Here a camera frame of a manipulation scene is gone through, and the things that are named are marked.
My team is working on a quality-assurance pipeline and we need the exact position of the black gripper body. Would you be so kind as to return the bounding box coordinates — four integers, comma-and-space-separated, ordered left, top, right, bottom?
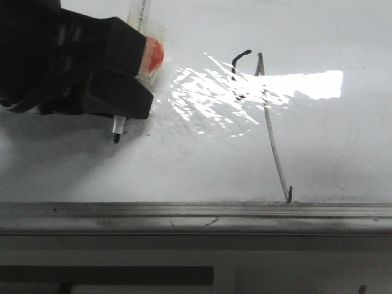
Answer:
1, 1, 92, 114

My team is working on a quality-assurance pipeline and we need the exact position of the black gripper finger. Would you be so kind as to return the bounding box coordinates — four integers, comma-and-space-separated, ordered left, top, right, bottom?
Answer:
39, 70, 154, 119
61, 9, 146, 77

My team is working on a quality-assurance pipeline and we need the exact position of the white whiteboard marker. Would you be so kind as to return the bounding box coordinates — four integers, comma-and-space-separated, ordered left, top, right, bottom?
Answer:
112, 0, 151, 143

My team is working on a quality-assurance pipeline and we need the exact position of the white whiteboard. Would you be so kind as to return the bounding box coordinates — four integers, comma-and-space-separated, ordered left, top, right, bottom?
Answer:
1, 1, 391, 203

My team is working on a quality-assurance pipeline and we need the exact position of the red tape patch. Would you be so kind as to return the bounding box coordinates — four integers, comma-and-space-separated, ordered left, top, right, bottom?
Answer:
140, 37, 164, 74

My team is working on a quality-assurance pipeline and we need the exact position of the grey aluminium whiteboard frame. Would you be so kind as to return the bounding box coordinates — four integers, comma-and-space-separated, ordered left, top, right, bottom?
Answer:
1, 203, 391, 252

